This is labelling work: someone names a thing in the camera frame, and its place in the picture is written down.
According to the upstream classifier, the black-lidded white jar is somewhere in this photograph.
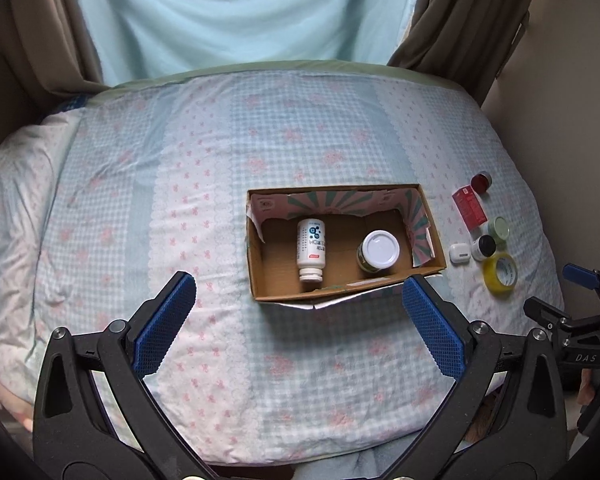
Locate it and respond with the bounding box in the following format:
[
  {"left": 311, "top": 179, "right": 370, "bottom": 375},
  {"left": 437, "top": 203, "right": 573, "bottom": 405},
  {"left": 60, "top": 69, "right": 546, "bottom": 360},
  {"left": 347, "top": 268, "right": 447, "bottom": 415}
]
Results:
[{"left": 471, "top": 235, "right": 497, "bottom": 262}]

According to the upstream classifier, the light blue curtain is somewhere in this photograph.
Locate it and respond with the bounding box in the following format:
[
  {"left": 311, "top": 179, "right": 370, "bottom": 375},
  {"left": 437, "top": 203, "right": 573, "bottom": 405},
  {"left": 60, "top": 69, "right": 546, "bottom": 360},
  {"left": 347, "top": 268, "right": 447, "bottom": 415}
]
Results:
[{"left": 72, "top": 0, "right": 429, "bottom": 87}]

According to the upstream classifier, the green bed sheet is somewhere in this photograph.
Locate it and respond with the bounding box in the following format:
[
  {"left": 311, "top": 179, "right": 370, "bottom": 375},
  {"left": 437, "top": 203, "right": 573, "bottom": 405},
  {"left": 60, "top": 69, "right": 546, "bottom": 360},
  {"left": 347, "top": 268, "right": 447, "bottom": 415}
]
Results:
[{"left": 100, "top": 58, "right": 463, "bottom": 93}]

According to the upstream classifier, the person's right hand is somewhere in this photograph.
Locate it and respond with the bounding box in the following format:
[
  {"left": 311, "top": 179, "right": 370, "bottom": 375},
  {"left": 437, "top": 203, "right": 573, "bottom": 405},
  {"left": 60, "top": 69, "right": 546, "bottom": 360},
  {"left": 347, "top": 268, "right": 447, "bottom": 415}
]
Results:
[{"left": 576, "top": 367, "right": 600, "bottom": 407}]

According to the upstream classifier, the small red carton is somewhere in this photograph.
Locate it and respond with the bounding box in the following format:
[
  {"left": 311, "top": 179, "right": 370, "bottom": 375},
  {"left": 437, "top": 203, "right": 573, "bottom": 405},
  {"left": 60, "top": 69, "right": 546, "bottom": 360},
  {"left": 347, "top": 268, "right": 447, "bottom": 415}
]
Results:
[{"left": 452, "top": 186, "right": 489, "bottom": 234}]

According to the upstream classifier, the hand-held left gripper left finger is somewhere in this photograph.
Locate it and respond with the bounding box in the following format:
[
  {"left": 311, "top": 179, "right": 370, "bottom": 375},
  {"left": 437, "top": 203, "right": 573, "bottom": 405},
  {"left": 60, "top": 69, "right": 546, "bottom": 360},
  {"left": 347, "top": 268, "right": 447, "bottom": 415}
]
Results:
[{"left": 32, "top": 270, "right": 217, "bottom": 480}]

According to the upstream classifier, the white pill bottle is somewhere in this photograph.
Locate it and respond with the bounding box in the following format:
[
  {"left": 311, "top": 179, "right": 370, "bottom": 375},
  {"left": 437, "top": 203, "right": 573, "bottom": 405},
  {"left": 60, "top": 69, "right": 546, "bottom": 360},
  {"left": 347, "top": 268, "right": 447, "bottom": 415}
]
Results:
[{"left": 296, "top": 218, "right": 327, "bottom": 282}]

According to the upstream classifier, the yellow tape roll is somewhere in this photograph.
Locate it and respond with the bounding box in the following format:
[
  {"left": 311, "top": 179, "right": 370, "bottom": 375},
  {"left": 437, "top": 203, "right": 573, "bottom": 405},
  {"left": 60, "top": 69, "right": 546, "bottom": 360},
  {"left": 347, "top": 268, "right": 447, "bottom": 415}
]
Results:
[{"left": 481, "top": 254, "right": 519, "bottom": 297}]

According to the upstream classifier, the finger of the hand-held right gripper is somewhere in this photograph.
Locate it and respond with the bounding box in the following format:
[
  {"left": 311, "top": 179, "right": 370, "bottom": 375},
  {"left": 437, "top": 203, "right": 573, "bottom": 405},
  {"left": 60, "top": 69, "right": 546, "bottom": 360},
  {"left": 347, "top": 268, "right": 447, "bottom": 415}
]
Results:
[
  {"left": 523, "top": 297, "right": 572, "bottom": 347},
  {"left": 562, "top": 262, "right": 600, "bottom": 306}
]

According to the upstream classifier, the green-lidded cream jar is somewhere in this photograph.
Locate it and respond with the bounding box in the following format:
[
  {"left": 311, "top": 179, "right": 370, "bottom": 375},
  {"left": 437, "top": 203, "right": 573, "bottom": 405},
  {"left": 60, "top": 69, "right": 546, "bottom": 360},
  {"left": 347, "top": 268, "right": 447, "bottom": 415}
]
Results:
[{"left": 486, "top": 216, "right": 511, "bottom": 252}]

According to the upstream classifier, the white floral quilt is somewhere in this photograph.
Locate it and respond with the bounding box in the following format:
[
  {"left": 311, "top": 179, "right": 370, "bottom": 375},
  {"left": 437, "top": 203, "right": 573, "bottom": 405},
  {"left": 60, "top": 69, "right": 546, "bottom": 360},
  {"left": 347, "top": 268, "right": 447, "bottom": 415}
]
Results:
[{"left": 0, "top": 109, "right": 83, "bottom": 411}]

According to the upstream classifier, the open cardboard box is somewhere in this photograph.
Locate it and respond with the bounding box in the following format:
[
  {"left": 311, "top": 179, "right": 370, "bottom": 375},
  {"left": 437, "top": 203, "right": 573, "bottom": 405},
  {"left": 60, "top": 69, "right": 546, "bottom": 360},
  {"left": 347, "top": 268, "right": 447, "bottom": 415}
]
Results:
[{"left": 245, "top": 183, "right": 447, "bottom": 311}]

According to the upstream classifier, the white-lidded glass jar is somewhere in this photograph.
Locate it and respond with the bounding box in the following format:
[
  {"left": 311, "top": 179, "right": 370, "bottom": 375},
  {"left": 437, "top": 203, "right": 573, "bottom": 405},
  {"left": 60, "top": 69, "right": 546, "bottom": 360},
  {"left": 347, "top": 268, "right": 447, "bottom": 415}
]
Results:
[{"left": 356, "top": 230, "right": 401, "bottom": 275}]

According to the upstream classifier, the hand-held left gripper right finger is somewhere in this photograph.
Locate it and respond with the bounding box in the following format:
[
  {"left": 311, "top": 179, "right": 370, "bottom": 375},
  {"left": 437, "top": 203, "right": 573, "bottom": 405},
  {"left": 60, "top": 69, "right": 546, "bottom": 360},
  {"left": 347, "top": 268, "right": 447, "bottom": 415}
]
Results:
[{"left": 379, "top": 273, "right": 569, "bottom": 480}]

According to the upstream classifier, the brown curtain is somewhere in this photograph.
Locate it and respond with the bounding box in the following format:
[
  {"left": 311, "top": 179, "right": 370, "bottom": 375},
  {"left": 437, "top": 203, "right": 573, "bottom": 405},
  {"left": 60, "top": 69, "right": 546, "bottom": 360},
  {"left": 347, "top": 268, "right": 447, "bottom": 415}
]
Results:
[
  {"left": 387, "top": 0, "right": 532, "bottom": 109},
  {"left": 0, "top": 0, "right": 107, "bottom": 128}
]

